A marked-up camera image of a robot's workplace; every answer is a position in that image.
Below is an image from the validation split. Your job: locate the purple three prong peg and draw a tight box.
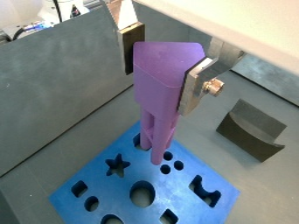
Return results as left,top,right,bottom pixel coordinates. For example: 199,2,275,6
134,42,205,165

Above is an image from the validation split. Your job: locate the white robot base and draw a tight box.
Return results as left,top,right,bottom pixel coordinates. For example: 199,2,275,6
0,0,101,45

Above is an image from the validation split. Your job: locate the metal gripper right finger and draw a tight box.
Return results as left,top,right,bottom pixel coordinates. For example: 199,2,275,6
178,38,246,116

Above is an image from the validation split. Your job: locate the blue shape sorter board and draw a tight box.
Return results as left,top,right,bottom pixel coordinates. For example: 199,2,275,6
50,124,239,224

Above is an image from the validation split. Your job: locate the dark grey curved block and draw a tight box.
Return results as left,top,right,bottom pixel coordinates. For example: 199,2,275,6
217,99,286,162

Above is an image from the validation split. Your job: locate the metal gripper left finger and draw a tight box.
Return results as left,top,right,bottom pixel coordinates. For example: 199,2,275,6
105,0,146,74

